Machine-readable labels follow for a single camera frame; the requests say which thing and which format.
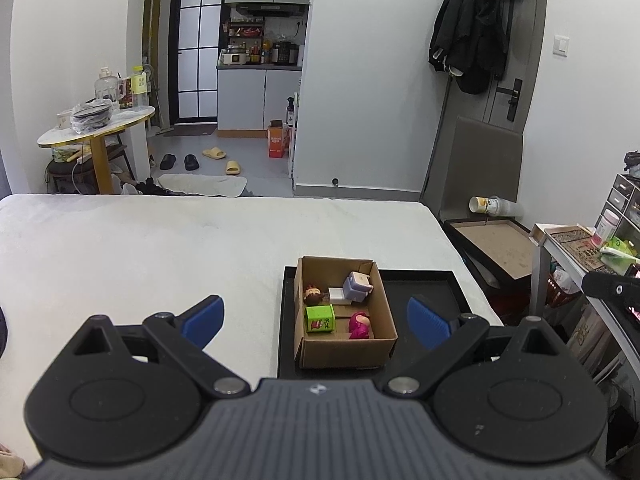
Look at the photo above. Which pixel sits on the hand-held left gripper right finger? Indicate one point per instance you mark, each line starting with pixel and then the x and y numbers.
pixel 427 322

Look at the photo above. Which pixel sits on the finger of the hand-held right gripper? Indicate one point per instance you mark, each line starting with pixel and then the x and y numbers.
pixel 607 287

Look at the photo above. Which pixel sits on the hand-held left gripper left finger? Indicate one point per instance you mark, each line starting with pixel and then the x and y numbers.
pixel 202 320

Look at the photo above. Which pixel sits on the pink figurine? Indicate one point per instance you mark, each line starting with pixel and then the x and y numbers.
pixel 359 326

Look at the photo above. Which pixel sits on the purple and white toy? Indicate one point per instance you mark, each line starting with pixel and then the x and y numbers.
pixel 357 286

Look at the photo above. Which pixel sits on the brown cardboard box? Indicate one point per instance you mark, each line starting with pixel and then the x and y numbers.
pixel 345 355

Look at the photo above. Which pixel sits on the white charger plug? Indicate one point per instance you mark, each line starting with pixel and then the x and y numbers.
pixel 338 295

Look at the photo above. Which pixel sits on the green house toy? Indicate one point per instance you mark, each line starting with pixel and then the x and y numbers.
pixel 320 319

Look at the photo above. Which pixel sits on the brown-haired doll figurine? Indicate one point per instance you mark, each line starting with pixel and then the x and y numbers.
pixel 314 296

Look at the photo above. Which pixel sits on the green packet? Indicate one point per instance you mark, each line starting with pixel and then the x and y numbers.
pixel 620 250

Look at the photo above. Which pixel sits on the printed desk mat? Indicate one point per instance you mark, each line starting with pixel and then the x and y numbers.
pixel 575 247

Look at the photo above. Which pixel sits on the white bottle with pink cap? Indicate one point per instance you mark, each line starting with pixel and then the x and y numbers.
pixel 605 227

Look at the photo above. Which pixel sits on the white desk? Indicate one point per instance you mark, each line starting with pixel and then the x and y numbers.
pixel 540 260

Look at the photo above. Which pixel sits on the grey drawer unit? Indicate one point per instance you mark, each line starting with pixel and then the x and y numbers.
pixel 620 195

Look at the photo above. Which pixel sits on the black side tray with cardboard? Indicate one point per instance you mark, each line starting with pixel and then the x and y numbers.
pixel 495 250

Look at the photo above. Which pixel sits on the stack of paper cups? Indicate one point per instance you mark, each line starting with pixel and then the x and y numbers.
pixel 492 206

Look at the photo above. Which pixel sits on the white floor mat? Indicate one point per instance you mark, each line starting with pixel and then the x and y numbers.
pixel 205 185

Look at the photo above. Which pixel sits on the yellow slipper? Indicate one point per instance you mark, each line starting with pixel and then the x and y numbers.
pixel 233 167
pixel 214 153

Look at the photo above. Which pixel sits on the black slipper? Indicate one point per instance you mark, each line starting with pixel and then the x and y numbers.
pixel 168 162
pixel 192 162

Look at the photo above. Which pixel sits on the grey chair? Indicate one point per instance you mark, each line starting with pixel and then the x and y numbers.
pixel 487 160

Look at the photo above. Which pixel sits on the dark door mat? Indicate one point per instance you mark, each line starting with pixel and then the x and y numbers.
pixel 190 133

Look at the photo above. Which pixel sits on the orange cardboard box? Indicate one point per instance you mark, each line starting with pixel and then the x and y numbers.
pixel 278 142

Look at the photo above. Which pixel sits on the dark stool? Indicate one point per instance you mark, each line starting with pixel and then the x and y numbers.
pixel 65 170

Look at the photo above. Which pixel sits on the round yellow side table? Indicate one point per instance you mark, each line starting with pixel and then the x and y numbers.
pixel 100 130

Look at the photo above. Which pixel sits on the grey lower cabinet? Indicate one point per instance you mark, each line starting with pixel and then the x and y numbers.
pixel 255 100

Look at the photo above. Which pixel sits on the black spray bottle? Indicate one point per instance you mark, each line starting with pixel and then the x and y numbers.
pixel 289 110

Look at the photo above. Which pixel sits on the black bowls in plastic bag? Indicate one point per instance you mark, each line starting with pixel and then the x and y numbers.
pixel 91 116

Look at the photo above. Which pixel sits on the cream printed cloth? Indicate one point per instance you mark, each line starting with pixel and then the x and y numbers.
pixel 10 462

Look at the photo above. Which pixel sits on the grey door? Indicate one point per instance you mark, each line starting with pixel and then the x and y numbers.
pixel 530 60

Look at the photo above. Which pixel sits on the yellow bottle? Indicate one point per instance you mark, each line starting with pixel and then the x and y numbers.
pixel 139 80

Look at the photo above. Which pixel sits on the clear glass jar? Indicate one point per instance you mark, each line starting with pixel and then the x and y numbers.
pixel 106 87

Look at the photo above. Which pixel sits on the black framed glass door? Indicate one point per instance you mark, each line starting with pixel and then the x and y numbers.
pixel 197 50

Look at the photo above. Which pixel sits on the black hanging coats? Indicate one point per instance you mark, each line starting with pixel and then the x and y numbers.
pixel 470 25

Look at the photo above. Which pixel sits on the white wall switch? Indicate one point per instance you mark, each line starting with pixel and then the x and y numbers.
pixel 560 45

